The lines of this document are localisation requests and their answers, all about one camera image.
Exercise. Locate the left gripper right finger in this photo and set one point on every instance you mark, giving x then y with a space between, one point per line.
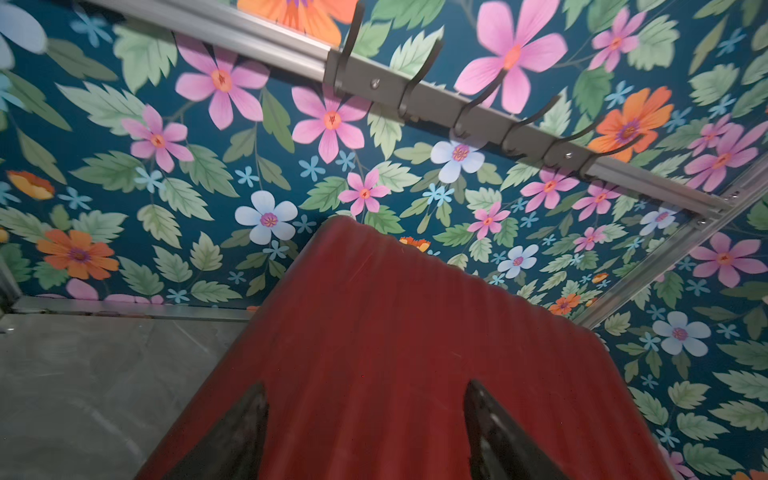
499 447

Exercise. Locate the metal hook rail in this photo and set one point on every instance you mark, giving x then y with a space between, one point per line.
410 96

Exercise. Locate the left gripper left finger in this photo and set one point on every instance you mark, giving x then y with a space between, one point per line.
233 448

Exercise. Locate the red hard-shell suitcase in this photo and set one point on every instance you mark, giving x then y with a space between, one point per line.
365 348

